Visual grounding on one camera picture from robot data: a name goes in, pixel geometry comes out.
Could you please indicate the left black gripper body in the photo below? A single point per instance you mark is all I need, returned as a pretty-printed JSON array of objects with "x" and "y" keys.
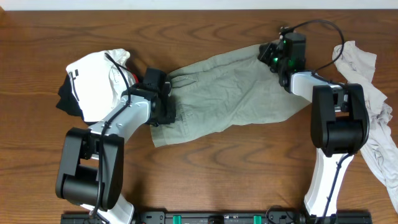
[{"x": 169, "y": 101}]

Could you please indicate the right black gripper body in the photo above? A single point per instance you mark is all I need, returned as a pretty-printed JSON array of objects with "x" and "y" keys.
[{"x": 273, "y": 57}]

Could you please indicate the khaki green shorts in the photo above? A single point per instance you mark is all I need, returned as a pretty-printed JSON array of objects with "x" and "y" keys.
[{"x": 233, "y": 88}]

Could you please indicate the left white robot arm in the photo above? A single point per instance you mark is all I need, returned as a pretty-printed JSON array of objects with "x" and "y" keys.
[{"x": 91, "y": 168}]

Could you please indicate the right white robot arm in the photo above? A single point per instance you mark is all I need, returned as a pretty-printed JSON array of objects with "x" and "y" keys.
[{"x": 339, "y": 125}]

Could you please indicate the red folded garment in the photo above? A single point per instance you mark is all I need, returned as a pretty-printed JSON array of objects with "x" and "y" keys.
[{"x": 136, "y": 80}]

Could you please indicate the white folded garment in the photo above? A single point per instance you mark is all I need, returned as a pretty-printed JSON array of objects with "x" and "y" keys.
[{"x": 98, "y": 80}]

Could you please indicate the black folded garment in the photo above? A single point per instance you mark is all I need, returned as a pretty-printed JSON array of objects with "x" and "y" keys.
[{"x": 68, "y": 102}]

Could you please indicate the light grey crumpled garment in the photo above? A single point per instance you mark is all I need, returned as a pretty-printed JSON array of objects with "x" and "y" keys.
[{"x": 380, "y": 151}]

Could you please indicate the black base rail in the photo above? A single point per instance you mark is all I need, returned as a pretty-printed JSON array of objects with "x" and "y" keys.
[{"x": 273, "y": 215}]

